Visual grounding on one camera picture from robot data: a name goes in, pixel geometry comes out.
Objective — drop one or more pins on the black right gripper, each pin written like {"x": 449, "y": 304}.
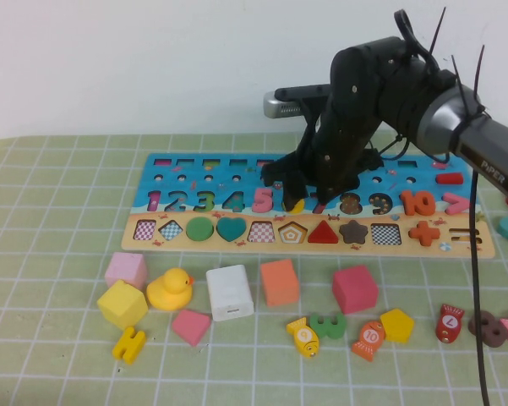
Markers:
{"x": 338, "y": 156}

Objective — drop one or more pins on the yellow number six piece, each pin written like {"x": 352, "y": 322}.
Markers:
{"x": 296, "y": 207}

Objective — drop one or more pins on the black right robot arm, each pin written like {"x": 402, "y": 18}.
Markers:
{"x": 405, "y": 97}

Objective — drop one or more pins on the red triangle piece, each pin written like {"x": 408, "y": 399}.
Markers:
{"x": 323, "y": 236}

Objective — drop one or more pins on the pink number five piece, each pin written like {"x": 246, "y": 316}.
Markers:
{"x": 260, "y": 205}

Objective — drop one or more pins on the brown star piece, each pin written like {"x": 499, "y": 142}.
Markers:
{"x": 354, "y": 232}

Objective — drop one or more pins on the teal heart piece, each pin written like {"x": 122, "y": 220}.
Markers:
{"x": 230, "y": 228}

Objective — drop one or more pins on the blue beach wooden puzzle board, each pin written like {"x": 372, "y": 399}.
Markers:
{"x": 220, "y": 186}

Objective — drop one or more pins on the orange number ten piece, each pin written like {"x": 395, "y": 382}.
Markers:
{"x": 407, "y": 203}

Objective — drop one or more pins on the green circle piece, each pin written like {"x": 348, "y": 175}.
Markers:
{"x": 199, "y": 229}

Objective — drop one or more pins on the orange plus sign piece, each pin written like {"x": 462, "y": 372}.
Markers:
{"x": 424, "y": 233}

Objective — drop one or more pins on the red minus sign piece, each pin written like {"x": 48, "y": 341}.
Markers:
{"x": 449, "y": 178}

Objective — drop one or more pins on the green number three piece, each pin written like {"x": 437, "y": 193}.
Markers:
{"x": 329, "y": 332}

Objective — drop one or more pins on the pink greater-than sign piece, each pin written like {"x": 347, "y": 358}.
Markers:
{"x": 465, "y": 204}

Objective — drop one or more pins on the yellow pentagon piece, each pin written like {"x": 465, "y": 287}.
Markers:
{"x": 397, "y": 325}

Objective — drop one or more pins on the pink trapezoid piece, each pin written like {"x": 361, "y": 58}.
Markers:
{"x": 190, "y": 327}

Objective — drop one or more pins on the brown number eight piece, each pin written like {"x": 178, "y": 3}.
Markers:
{"x": 492, "y": 330}

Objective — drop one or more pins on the yellow H-shaped piece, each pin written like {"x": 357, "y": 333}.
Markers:
{"x": 129, "y": 344}

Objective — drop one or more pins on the orange wooden cube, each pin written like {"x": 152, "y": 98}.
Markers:
{"x": 280, "y": 283}

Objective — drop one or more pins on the magenta wooden cube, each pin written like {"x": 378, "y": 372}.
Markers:
{"x": 355, "y": 289}

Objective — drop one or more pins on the white charger block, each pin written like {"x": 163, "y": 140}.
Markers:
{"x": 228, "y": 292}

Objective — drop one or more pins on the yellow wooden fish nine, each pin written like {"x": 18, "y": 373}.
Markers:
{"x": 306, "y": 336}

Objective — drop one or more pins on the orange wooden fish ten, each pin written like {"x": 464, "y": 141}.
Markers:
{"x": 369, "y": 338}

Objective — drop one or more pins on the yellow rubber duck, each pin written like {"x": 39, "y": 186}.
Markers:
{"x": 169, "y": 296}

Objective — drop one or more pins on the black zip tie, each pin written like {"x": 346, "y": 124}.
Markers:
{"x": 437, "y": 29}
{"x": 460, "y": 80}
{"x": 479, "y": 72}

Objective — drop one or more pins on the red wooden fish seven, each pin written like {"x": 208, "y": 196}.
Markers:
{"x": 448, "y": 323}

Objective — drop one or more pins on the light pink wooden cube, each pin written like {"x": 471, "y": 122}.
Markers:
{"x": 127, "y": 268}

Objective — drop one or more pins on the yellow wooden cube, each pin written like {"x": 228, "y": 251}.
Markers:
{"x": 122, "y": 304}

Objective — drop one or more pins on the green checked tablecloth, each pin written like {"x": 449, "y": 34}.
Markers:
{"x": 46, "y": 211}

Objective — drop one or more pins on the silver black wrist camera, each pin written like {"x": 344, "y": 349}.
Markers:
{"x": 283, "y": 108}

